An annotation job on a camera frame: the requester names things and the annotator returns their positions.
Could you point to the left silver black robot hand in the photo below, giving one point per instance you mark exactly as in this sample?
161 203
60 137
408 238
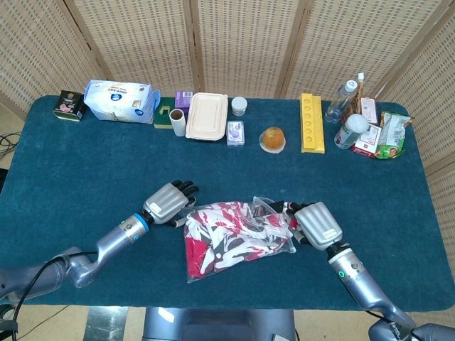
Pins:
167 204

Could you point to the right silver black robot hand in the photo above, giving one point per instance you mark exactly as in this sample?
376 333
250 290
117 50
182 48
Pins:
318 225

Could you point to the black clothing hang tag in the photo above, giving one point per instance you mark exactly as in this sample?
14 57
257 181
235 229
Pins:
279 206

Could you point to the clear plastic bag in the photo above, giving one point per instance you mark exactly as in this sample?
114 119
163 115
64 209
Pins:
261 204

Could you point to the red white patterned clothes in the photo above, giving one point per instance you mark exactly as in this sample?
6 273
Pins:
227 238

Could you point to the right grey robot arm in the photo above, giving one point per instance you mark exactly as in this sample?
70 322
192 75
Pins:
359 284

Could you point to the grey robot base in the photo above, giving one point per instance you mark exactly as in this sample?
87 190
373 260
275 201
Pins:
220 325

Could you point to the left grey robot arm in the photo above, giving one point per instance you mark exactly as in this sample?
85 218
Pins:
113 241

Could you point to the green snack bag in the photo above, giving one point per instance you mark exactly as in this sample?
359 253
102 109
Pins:
392 136

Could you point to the blue table cloth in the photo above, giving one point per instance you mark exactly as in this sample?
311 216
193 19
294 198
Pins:
106 167

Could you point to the white cardboard roll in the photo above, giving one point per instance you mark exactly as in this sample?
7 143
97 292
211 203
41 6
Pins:
178 126

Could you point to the green yellow sponge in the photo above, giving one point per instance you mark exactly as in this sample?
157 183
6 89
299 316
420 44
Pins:
163 119

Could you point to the beige lidded lunch box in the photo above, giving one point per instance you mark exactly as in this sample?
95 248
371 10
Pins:
207 116

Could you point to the orange jelly cup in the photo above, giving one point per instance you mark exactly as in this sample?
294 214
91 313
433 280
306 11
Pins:
272 139

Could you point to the clear purple small case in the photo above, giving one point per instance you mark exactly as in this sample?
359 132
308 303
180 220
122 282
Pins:
235 134

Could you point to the white green canister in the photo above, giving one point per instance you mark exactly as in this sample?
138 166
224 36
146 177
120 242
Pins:
351 132

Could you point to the red white carton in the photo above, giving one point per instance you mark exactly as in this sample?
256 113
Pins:
369 140

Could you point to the yellow tray with round holes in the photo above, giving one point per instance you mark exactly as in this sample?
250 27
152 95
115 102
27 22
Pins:
313 124

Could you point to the purple cardboard box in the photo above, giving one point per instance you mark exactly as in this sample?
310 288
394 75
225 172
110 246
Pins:
183 99

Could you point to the blue white tissue pack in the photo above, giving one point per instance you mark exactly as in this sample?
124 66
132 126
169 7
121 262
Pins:
119 101

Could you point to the small white jar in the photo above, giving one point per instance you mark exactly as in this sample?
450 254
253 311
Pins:
239 106

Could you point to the clear water bottle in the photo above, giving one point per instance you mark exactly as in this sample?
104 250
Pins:
339 103

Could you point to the pink white small box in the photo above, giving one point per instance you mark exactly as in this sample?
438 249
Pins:
369 109

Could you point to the brown pouch with white cap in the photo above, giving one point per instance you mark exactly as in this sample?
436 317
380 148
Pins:
355 103

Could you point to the metal table leg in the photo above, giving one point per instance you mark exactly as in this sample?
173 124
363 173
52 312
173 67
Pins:
106 325

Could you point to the dark green meat tin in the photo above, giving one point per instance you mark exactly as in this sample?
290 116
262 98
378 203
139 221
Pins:
69 106

